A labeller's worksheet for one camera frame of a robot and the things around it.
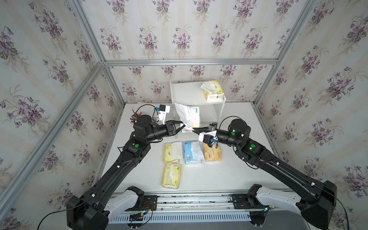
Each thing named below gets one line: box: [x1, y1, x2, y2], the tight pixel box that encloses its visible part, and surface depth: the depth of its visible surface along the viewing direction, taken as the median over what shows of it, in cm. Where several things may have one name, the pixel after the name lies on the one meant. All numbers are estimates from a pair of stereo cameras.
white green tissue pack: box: [174, 102, 200, 133], surface depth 66 cm
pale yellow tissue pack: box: [162, 141, 184, 164], surface depth 90 cm
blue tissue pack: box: [184, 140, 205, 165], surface depth 87 cm
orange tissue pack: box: [203, 142, 222, 162], surface depth 89 cm
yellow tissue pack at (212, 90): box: [200, 80, 225, 102], surface depth 77 cm
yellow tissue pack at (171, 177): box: [161, 163, 182, 190], surface depth 80 cm
